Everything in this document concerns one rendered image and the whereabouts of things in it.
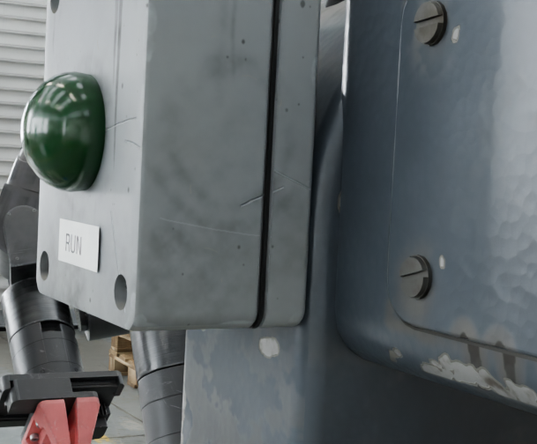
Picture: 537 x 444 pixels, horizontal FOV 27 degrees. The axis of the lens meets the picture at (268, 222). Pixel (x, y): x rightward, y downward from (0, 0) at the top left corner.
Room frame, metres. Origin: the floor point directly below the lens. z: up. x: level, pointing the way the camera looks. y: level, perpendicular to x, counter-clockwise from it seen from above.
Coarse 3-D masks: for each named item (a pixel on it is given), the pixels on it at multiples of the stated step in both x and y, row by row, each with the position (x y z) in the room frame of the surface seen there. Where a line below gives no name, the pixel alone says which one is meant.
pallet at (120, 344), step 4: (116, 336) 6.37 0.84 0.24; (120, 336) 6.32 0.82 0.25; (124, 336) 6.26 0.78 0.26; (128, 336) 6.22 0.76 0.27; (112, 340) 6.43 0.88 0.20; (116, 340) 6.37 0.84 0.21; (120, 340) 6.37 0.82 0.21; (124, 340) 6.38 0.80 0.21; (128, 340) 6.39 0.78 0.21; (112, 344) 6.43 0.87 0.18; (116, 344) 6.37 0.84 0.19; (120, 344) 6.37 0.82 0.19; (124, 344) 6.38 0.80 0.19; (128, 344) 6.39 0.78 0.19; (112, 348) 6.42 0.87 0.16; (116, 348) 6.37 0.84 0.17; (120, 348) 6.37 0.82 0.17; (124, 348) 6.38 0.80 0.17; (128, 348) 6.40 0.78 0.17
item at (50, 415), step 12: (36, 408) 0.87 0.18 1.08; (48, 408) 0.86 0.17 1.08; (60, 408) 0.87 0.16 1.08; (36, 420) 0.87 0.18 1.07; (48, 420) 0.86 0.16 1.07; (60, 420) 0.86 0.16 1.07; (96, 420) 0.93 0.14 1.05; (24, 432) 0.90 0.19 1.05; (36, 432) 0.89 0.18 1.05; (48, 432) 0.86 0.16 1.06; (60, 432) 0.86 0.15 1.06; (96, 432) 0.93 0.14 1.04
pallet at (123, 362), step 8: (112, 352) 6.41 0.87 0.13; (120, 352) 6.36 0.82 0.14; (128, 352) 6.38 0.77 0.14; (112, 360) 6.42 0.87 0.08; (120, 360) 6.29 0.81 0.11; (128, 360) 6.17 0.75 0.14; (112, 368) 6.41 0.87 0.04; (120, 368) 6.40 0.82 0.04; (128, 368) 6.17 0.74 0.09; (128, 376) 6.16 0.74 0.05; (128, 384) 6.15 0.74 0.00; (136, 384) 6.04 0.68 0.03
